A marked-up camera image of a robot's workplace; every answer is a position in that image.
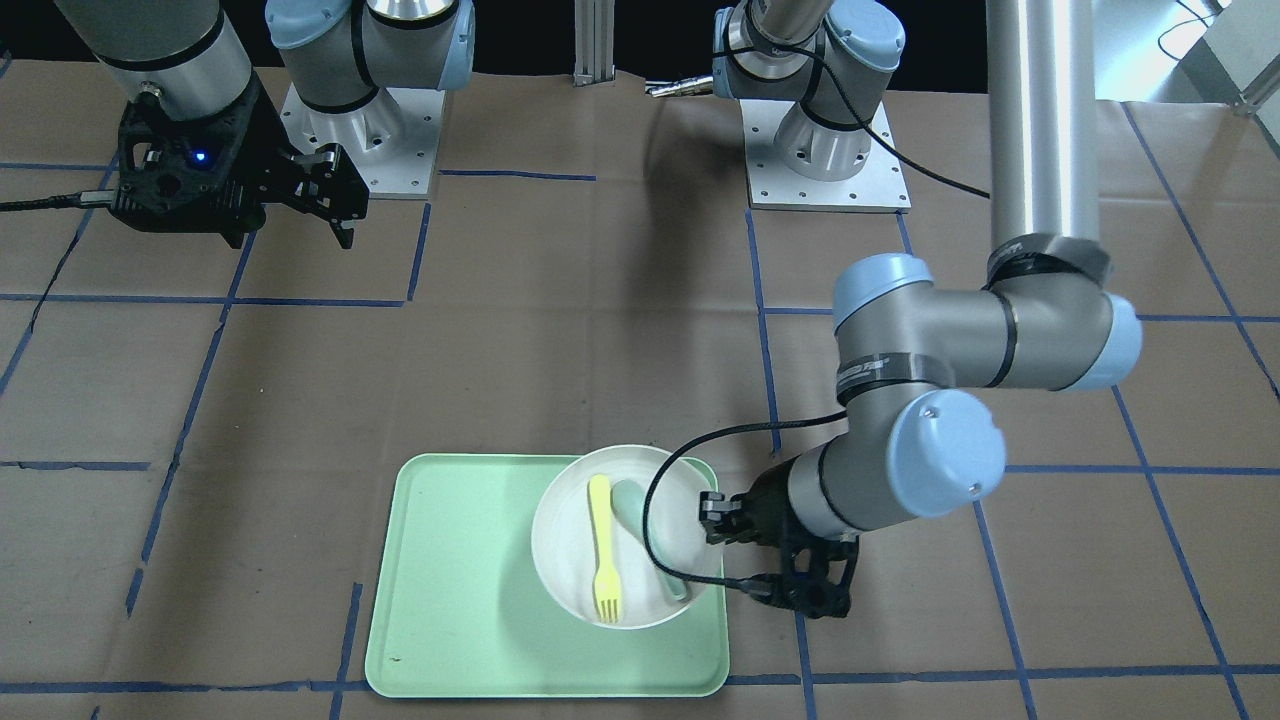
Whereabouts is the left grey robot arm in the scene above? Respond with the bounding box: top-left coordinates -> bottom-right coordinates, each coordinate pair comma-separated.
699,1 -> 1142,618

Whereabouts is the white round plate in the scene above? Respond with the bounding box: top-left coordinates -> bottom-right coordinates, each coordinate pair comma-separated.
531,445 -> 723,630

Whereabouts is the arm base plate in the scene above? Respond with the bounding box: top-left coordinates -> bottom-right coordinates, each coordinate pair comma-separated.
282,86 -> 448,201
739,99 -> 913,213

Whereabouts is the teal plastic spoon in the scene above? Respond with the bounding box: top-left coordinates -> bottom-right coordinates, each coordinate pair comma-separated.
611,480 -> 689,603

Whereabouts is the aluminium frame post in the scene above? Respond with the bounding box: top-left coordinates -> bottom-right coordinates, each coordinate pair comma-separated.
572,0 -> 616,87

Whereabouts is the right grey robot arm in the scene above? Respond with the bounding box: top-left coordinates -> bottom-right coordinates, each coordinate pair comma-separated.
49,1 -> 476,249

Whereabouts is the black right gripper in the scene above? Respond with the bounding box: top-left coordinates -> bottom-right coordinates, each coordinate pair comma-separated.
109,76 -> 369,250

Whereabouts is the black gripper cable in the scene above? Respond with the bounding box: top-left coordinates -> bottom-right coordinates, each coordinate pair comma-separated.
643,413 -> 851,601

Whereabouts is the light green tray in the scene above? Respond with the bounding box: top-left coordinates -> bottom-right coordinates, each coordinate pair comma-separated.
364,454 -> 730,700

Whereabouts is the yellow plastic fork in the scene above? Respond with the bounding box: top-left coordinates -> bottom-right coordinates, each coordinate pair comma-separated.
588,474 -> 623,625

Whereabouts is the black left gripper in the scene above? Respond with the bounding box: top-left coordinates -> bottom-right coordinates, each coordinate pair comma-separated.
698,455 -> 860,619

